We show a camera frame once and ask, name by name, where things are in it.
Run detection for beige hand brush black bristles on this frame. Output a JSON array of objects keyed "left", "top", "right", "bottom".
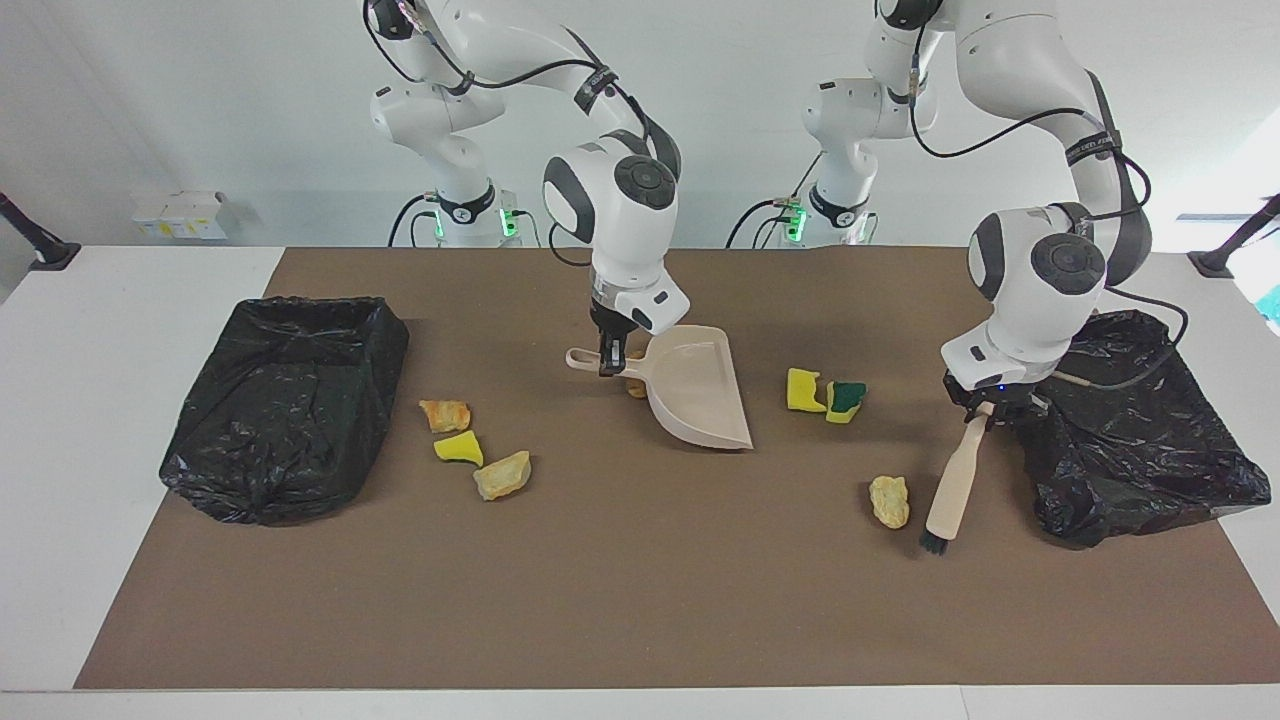
[{"left": 919, "top": 405, "right": 996, "bottom": 557}]

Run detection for beige plastic dustpan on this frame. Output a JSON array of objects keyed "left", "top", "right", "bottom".
[{"left": 565, "top": 325, "right": 755, "bottom": 452}]

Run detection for green and yellow sponge piece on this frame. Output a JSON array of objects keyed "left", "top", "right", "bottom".
[{"left": 825, "top": 380, "right": 868, "bottom": 425}]

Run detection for greenish tan foam chunk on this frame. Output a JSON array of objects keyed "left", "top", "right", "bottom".
[{"left": 472, "top": 450, "right": 533, "bottom": 502}]

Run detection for orange striped foam chunk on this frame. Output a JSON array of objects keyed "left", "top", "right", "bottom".
[{"left": 418, "top": 399, "right": 472, "bottom": 434}]

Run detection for small yellow sponge piece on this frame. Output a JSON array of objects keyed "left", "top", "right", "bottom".
[{"left": 433, "top": 430, "right": 485, "bottom": 469}]

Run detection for black bag lined bin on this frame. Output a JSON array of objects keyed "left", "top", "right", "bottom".
[
  {"left": 1010, "top": 310, "right": 1273, "bottom": 549},
  {"left": 160, "top": 295, "right": 411, "bottom": 527}
]

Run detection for brown table mat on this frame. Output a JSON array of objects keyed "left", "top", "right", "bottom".
[{"left": 75, "top": 247, "right": 1280, "bottom": 691}]

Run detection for black clamp stand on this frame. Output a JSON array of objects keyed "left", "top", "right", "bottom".
[
  {"left": 1188, "top": 195, "right": 1280, "bottom": 278},
  {"left": 0, "top": 192, "right": 81, "bottom": 271}
]

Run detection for white cardboard box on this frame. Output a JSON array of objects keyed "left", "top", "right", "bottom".
[{"left": 165, "top": 190, "right": 241, "bottom": 239}]

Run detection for black base cable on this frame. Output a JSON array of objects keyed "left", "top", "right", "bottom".
[
  {"left": 388, "top": 193, "right": 438, "bottom": 248},
  {"left": 727, "top": 198, "right": 801, "bottom": 248}
]

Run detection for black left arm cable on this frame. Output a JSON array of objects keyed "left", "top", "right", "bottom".
[{"left": 905, "top": 40, "right": 1191, "bottom": 391}]

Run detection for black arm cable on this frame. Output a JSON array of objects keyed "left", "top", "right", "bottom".
[
  {"left": 905, "top": 40, "right": 1191, "bottom": 391},
  {"left": 362, "top": 0, "right": 683, "bottom": 269}
]

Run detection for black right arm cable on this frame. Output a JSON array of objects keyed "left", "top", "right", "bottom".
[{"left": 362, "top": 0, "right": 683, "bottom": 269}]

